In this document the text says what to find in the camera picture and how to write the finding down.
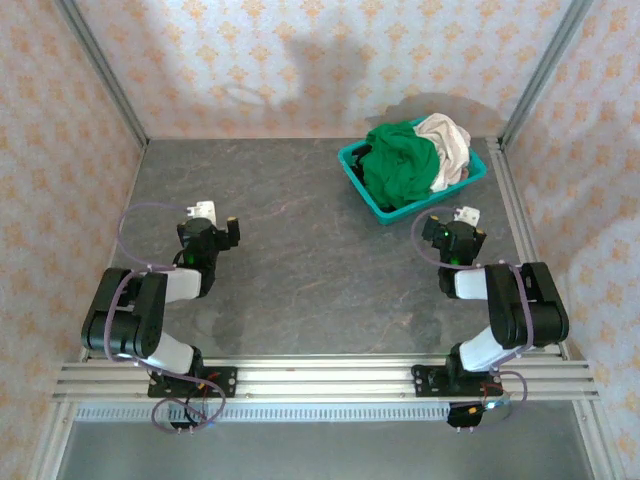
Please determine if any green t-shirt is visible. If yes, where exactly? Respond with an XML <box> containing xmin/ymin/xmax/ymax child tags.
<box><xmin>360</xmin><ymin>121</ymin><xmax>442</xmax><ymax>212</ymax></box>

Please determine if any teal plastic basket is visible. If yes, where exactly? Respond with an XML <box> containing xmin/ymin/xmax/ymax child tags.
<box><xmin>337</xmin><ymin>116</ymin><xmax>489</xmax><ymax>226</ymax></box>

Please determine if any beige t-shirt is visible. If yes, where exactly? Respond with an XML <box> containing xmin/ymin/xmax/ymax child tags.
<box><xmin>413</xmin><ymin>112</ymin><xmax>473</xmax><ymax>194</ymax></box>

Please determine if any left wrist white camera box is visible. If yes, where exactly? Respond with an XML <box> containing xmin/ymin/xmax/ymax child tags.
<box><xmin>195</xmin><ymin>199</ymin><xmax>219</xmax><ymax>225</ymax></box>

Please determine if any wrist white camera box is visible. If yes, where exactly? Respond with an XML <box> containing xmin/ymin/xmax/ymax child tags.
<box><xmin>453</xmin><ymin>205</ymin><xmax>483</xmax><ymax>227</ymax></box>
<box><xmin>195</xmin><ymin>199</ymin><xmax>219</xmax><ymax>225</ymax></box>

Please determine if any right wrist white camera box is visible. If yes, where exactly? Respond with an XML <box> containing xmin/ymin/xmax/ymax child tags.
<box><xmin>453</xmin><ymin>205</ymin><xmax>483</xmax><ymax>227</ymax></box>

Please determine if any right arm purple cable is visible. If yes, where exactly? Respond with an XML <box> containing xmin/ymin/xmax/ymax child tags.
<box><xmin>410</xmin><ymin>206</ymin><xmax>529</xmax><ymax>432</ymax></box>

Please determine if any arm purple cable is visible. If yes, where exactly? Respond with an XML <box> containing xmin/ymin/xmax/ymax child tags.
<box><xmin>110</xmin><ymin>201</ymin><xmax>227</xmax><ymax>435</ymax></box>
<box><xmin>410</xmin><ymin>206</ymin><xmax>529</xmax><ymax>432</ymax></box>

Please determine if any aluminium frame side rail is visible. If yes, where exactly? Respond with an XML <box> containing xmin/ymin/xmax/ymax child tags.
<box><xmin>485</xmin><ymin>137</ymin><xmax>587</xmax><ymax>362</ymax></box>

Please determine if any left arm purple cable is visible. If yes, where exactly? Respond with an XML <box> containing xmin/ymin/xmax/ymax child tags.
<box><xmin>110</xmin><ymin>201</ymin><xmax>227</xmax><ymax>435</ymax></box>

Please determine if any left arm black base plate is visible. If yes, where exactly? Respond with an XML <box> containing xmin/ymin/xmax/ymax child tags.
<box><xmin>146</xmin><ymin>365</ymin><xmax>239</xmax><ymax>400</ymax></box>

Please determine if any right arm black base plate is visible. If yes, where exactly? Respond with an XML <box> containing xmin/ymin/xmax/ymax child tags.
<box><xmin>410</xmin><ymin>363</ymin><xmax>503</xmax><ymax>400</ymax></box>

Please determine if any aluminium frame post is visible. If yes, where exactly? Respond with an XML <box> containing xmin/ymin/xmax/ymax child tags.
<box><xmin>55</xmin><ymin>0</ymin><xmax>150</xmax><ymax>147</ymax></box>
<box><xmin>498</xmin><ymin>0</ymin><xmax>599</xmax><ymax>149</ymax></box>

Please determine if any grey slotted cable duct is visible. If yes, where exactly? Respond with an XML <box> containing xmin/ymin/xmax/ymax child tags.
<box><xmin>73</xmin><ymin>403</ymin><xmax>452</xmax><ymax>425</ymax></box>

